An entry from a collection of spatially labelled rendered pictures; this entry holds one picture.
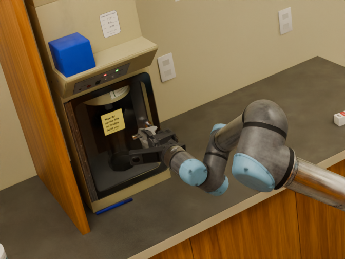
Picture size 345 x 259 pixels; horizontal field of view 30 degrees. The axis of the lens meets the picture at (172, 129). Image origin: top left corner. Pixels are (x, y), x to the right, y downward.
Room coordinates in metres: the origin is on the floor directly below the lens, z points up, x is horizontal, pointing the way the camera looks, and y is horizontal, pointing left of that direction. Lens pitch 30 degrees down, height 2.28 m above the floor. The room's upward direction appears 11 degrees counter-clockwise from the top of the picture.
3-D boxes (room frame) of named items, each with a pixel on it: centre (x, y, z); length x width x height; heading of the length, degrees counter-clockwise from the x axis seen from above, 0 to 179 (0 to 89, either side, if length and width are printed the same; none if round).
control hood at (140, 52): (1.89, 0.16, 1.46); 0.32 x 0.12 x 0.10; 114
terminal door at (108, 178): (1.93, 0.18, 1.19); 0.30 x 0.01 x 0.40; 113
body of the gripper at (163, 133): (1.79, 0.03, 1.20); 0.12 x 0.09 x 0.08; 24
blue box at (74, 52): (1.84, 0.26, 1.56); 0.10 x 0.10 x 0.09; 24
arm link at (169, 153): (1.71, 0.01, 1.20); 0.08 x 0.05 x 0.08; 114
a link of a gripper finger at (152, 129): (1.89, 0.08, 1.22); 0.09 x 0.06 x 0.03; 24
